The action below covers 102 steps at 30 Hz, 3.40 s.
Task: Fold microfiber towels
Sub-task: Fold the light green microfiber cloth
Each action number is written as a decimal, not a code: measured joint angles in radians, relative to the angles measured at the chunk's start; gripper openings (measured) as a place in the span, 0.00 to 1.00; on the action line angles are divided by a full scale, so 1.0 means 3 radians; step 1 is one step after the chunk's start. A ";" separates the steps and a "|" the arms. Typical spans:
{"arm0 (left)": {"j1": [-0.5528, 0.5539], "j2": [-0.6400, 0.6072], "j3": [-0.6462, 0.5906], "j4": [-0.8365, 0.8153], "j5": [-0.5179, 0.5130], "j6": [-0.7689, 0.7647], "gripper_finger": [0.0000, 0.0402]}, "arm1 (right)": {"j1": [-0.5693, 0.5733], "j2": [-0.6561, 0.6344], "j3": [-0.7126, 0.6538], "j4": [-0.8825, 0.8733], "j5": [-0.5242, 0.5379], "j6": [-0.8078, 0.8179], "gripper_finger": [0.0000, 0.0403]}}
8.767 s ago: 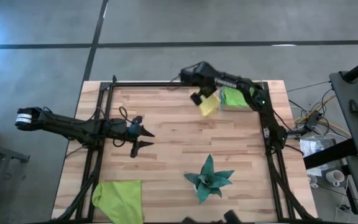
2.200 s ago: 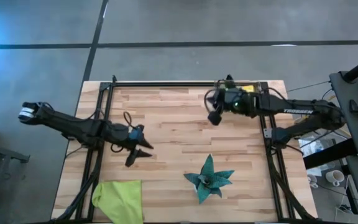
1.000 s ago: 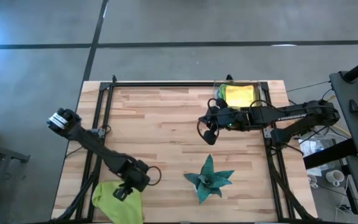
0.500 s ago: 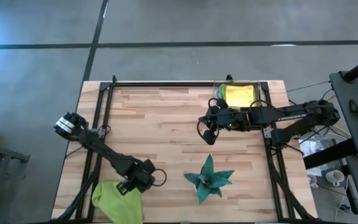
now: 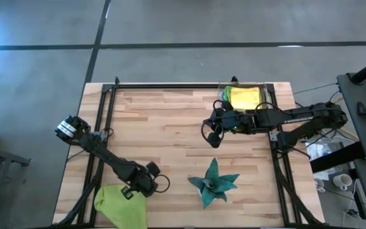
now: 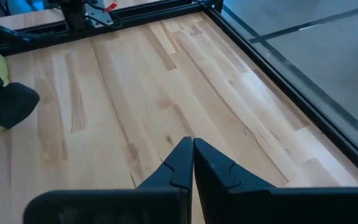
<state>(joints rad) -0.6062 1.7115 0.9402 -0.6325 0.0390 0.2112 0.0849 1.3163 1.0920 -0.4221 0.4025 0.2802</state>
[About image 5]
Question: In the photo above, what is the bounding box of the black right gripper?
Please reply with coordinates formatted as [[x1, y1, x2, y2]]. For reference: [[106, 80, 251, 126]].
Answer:
[[201, 107, 257, 134]]

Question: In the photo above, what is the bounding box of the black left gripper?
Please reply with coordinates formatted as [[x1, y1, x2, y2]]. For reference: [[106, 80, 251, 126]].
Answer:
[[126, 160, 162, 198]]

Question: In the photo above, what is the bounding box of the yellow microfiber towel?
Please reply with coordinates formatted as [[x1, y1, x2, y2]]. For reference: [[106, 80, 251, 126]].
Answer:
[[230, 86, 263, 111]]

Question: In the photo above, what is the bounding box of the grass green microfiber towel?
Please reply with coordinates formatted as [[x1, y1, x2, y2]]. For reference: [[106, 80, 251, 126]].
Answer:
[[222, 85, 234, 103]]

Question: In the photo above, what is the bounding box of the yellow-green microfiber towel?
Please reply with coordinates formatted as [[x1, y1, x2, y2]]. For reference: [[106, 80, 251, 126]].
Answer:
[[93, 184, 148, 229]]

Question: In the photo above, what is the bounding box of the snake plant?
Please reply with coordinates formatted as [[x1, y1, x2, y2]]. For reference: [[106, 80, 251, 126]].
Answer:
[[187, 156, 241, 210]]

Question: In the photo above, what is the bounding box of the clear plastic bin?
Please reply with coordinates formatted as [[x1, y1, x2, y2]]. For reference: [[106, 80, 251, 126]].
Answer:
[[218, 81, 272, 113]]

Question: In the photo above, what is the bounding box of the white plastic bag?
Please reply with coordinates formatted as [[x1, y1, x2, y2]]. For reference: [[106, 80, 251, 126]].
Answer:
[[306, 139, 334, 181]]

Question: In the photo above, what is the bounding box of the small white cup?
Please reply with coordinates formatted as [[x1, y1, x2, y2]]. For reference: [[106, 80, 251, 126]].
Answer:
[[314, 177, 326, 193]]

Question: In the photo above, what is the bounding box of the black cart leg beam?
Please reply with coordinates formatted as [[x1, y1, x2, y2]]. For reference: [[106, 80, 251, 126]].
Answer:
[[309, 142, 366, 174]]

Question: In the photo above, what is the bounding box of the white mug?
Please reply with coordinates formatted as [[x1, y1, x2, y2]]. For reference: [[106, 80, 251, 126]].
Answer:
[[332, 173, 353, 191]]

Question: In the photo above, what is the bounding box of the grey equipment cart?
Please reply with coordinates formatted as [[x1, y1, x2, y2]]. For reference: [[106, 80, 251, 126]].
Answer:
[[336, 71, 366, 229]]

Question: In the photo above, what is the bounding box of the grey side table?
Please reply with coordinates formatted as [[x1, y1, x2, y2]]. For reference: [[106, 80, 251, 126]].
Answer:
[[0, 142, 31, 229]]

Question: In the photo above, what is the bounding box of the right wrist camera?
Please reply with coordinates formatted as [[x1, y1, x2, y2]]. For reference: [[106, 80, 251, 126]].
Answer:
[[207, 132, 225, 149]]

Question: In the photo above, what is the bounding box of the black aluminium table frame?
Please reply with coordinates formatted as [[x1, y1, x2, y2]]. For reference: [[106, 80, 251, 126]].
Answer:
[[54, 76, 327, 229]]

